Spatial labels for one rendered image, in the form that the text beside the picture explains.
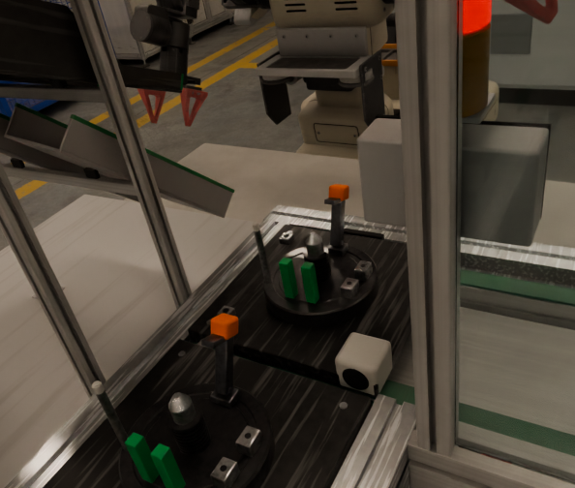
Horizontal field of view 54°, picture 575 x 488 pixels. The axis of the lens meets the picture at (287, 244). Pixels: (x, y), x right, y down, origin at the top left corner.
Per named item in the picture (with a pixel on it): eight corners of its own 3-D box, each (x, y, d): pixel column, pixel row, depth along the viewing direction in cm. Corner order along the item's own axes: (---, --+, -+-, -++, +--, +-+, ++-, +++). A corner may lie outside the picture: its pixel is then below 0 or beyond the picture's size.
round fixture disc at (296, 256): (298, 247, 78) (295, 235, 77) (395, 264, 71) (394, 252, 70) (244, 312, 68) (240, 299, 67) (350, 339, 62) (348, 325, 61)
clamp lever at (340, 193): (332, 241, 73) (335, 183, 71) (347, 244, 72) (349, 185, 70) (319, 248, 70) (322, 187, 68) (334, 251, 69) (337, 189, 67)
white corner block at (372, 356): (354, 356, 62) (350, 329, 60) (394, 367, 60) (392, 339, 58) (336, 387, 59) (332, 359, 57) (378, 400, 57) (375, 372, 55)
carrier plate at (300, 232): (287, 234, 85) (284, 222, 84) (446, 261, 73) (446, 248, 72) (191, 342, 68) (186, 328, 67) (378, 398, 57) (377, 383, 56)
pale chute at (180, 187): (167, 200, 92) (177, 174, 92) (225, 218, 84) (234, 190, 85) (3, 136, 70) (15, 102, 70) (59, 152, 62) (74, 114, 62)
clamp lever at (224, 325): (222, 384, 56) (222, 311, 54) (238, 390, 55) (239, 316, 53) (198, 400, 53) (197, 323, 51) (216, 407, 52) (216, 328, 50)
